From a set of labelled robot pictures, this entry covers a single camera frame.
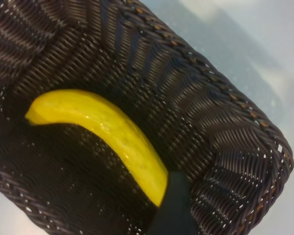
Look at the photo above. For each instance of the dark brown wicker basket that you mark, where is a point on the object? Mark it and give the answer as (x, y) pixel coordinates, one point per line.
(210, 122)

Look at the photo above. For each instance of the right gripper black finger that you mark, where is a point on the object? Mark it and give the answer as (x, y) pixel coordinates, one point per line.
(176, 213)

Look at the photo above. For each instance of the yellow banana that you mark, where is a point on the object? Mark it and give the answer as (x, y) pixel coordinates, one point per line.
(112, 127)

